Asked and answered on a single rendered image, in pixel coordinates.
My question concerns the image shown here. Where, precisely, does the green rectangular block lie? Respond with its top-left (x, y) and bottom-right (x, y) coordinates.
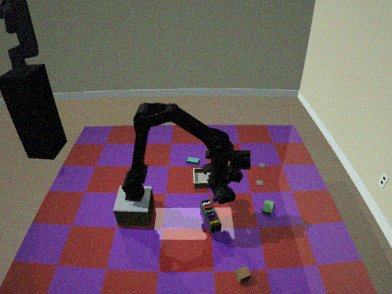
top-left (262, 199), bottom-right (274, 215)

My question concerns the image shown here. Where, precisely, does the teal rectangular block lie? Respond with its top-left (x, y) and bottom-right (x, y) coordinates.
top-left (186, 157), bottom-right (200, 165)

